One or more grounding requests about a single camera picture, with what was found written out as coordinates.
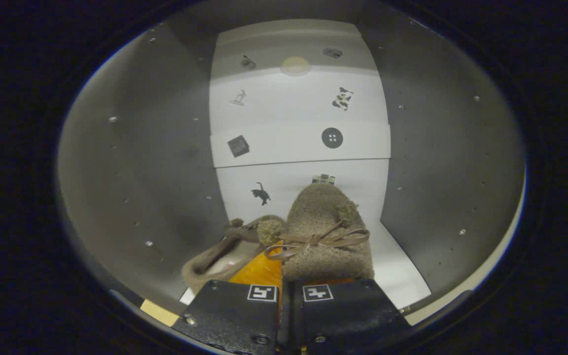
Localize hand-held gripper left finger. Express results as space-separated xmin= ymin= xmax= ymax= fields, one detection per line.
xmin=172 ymin=246 xmax=284 ymax=355

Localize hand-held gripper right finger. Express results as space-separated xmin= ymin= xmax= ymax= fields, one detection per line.
xmin=290 ymin=278 xmax=413 ymax=355

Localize brown fuzzy shoe with pompom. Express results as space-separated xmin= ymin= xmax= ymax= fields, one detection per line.
xmin=181 ymin=214 xmax=285 ymax=294

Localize brown fuzzy shoe with bow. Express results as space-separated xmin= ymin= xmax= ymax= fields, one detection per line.
xmin=263 ymin=183 xmax=376 ymax=284

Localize grey shoe cabinet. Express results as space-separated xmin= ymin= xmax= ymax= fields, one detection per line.
xmin=57 ymin=0 xmax=529 ymax=341

